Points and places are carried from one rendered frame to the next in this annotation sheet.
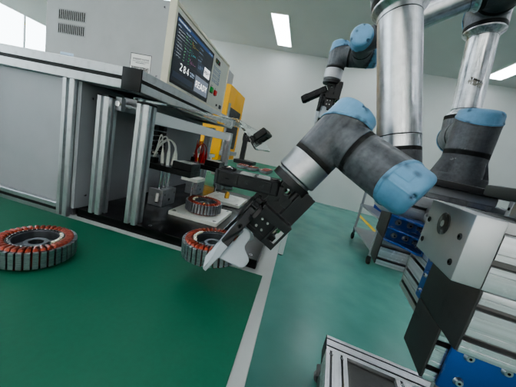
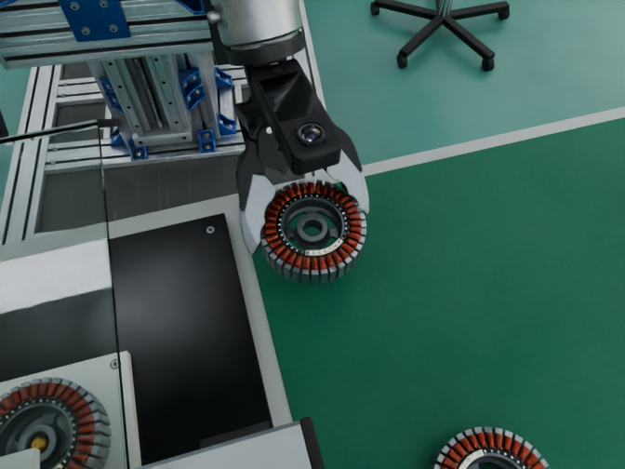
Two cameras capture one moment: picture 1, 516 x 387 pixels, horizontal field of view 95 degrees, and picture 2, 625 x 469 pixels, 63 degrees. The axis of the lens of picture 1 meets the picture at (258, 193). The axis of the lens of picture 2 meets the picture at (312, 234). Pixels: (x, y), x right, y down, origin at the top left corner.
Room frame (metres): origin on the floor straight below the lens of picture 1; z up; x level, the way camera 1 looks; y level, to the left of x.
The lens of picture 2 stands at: (0.53, 0.32, 1.28)
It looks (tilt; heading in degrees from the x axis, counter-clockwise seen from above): 59 degrees down; 246
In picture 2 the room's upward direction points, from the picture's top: straight up
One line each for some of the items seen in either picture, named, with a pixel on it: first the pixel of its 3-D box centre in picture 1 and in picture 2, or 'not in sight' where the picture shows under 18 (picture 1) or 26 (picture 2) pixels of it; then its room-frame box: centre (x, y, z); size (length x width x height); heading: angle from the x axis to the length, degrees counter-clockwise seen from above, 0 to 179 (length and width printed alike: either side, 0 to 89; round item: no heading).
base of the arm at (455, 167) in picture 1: (460, 167); not in sight; (0.77, -0.61, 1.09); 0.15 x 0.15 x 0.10
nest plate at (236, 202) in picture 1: (226, 199); not in sight; (0.96, 0.12, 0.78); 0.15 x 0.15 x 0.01; 82
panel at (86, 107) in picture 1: (158, 150); not in sight; (0.87, 0.39, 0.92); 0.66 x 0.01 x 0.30; 172
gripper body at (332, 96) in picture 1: (329, 95); not in sight; (1.09, -0.21, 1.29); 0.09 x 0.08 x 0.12; 74
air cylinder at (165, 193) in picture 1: (162, 195); not in sight; (0.74, 0.30, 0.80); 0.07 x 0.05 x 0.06; 172
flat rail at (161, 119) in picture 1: (202, 130); not in sight; (0.85, 0.24, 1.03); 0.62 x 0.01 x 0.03; 172
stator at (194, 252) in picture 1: (213, 246); (312, 231); (0.41, 0.06, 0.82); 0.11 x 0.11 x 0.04
